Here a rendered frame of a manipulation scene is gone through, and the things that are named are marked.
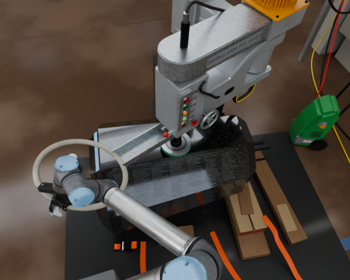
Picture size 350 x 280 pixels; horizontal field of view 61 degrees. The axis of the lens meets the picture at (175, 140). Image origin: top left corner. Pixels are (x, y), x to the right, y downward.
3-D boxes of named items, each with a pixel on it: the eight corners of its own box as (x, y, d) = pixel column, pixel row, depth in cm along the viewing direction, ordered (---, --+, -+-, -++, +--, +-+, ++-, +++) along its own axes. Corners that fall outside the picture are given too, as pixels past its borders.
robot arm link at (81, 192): (103, 193, 121) (89, 171, 127) (81, 193, 111) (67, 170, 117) (91, 208, 124) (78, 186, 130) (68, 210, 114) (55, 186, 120)
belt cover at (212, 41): (267, 9, 192) (275, -17, 178) (298, 28, 182) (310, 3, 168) (147, 68, 155) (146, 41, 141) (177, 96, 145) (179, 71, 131)
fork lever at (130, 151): (194, 102, 207) (195, 97, 203) (213, 119, 199) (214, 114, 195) (109, 150, 179) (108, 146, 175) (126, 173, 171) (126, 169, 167)
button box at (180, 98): (185, 122, 174) (189, 88, 151) (188, 125, 173) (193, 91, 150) (174, 129, 171) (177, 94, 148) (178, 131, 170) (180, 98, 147)
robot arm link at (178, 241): (238, 254, 102) (109, 173, 138) (224, 263, 91) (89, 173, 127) (225, 284, 103) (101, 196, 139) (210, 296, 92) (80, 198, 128)
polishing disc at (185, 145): (165, 159, 201) (165, 158, 200) (157, 134, 213) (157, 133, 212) (194, 151, 206) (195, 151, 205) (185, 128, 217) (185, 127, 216)
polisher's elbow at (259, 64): (233, 62, 204) (239, 38, 188) (253, 52, 212) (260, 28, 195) (252, 78, 196) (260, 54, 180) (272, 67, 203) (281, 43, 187)
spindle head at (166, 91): (196, 95, 205) (204, 41, 169) (218, 115, 196) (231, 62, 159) (154, 119, 191) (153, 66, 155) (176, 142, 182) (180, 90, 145)
